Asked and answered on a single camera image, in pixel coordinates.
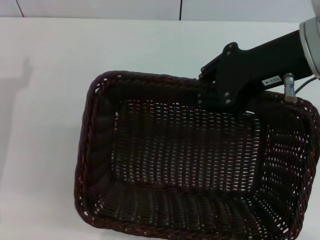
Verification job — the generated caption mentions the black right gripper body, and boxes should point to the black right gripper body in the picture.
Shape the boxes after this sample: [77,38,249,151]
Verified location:
[214,29,314,113]

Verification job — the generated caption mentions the dark brown woven basket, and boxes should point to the dark brown woven basket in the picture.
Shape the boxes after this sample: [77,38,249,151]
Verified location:
[73,70,320,240]

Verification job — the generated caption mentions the silver cable plug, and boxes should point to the silver cable plug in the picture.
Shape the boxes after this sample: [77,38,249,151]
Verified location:
[283,72,298,104]

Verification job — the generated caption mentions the grey right arm cable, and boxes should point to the grey right arm cable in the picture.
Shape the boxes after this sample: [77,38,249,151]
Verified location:
[292,76,320,96]

